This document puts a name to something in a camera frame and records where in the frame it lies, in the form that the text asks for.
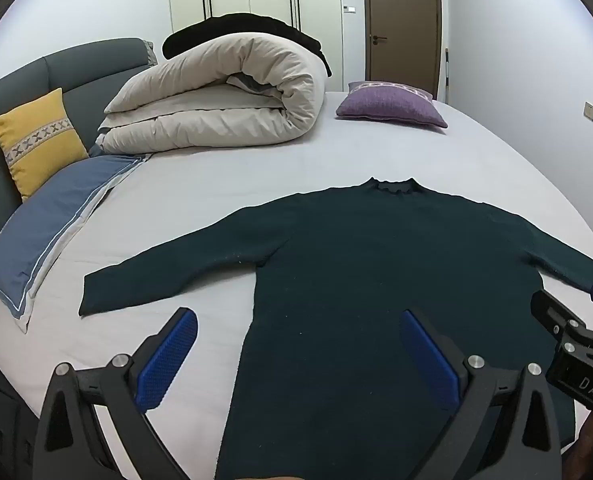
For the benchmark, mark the black fleece blanket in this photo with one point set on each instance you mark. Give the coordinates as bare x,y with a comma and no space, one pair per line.
236,22

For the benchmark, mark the rolled beige duvet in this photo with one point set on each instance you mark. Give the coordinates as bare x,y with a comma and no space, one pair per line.
201,75

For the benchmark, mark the brown door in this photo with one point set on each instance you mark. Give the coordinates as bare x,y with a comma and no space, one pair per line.
401,10

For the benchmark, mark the purple knitted cushion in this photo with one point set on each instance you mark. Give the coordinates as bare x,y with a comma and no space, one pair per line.
391,105

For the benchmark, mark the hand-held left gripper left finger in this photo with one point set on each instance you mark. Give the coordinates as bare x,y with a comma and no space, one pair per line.
169,360

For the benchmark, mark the yellow cushion with patterned band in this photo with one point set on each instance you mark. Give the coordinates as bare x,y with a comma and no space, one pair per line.
41,170

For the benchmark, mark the thin white pole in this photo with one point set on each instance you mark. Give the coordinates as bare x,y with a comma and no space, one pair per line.
447,80

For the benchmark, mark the person's right forearm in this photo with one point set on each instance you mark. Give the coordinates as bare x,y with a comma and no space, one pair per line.
587,445

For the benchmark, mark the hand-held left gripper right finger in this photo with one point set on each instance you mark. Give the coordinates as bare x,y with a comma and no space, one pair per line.
426,360

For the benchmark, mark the beige wall socket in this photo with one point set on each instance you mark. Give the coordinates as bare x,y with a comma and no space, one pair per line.
589,111

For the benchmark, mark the dark green sweater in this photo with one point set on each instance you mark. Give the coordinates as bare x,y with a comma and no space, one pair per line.
351,260

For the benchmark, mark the blue pillow with white trim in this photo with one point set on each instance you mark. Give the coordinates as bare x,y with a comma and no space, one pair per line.
51,220

